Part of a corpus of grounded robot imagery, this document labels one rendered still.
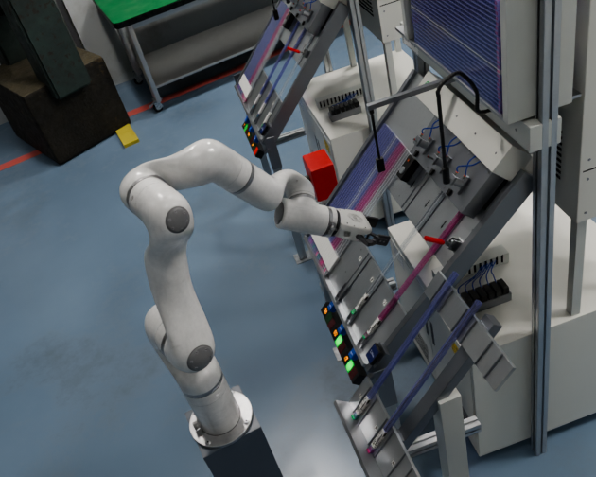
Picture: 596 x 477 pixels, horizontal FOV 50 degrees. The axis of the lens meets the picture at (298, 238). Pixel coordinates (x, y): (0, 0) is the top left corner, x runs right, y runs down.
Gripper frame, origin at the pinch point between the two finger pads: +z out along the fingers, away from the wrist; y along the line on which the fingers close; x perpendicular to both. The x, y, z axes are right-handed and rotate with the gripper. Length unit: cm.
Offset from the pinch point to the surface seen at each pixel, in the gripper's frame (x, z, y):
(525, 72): -58, 0, -22
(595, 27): -71, 12, -21
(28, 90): 120, -98, 323
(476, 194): -25.1, 9.6, -17.0
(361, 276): 21.9, 7.2, 8.0
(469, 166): -30.1, 7.5, -11.9
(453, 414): 21, 12, -48
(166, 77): 99, -1, 360
